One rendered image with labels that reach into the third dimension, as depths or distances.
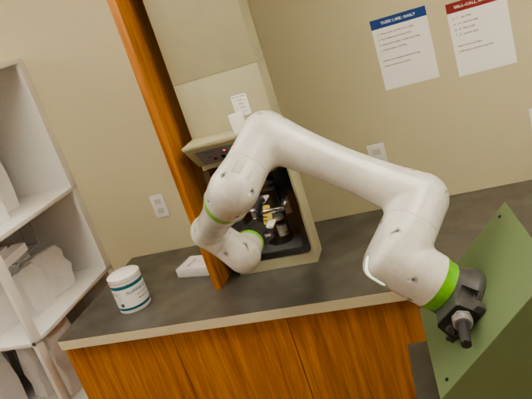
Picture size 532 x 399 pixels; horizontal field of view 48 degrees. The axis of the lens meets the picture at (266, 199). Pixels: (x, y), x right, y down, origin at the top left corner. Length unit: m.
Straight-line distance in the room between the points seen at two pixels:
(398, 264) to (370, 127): 1.24
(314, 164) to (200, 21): 0.84
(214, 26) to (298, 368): 1.22
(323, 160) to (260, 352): 0.97
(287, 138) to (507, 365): 0.68
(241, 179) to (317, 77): 1.16
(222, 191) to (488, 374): 0.68
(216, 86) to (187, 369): 1.05
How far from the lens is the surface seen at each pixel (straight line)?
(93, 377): 2.53
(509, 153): 2.54
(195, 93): 2.13
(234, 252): 1.77
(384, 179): 1.39
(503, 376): 1.32
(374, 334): 2.06
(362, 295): 1.95
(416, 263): 1.32
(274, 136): 1.41
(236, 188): 1.35
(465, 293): 1.37
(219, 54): 2.07
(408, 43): 2.41
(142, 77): 2.09
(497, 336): 1.26
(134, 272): 2.35
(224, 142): 2.02
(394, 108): 2.46
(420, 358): 1.62
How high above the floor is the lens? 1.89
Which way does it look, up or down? 18 degrees down
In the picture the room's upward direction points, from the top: 18 degrees counter-clockwise
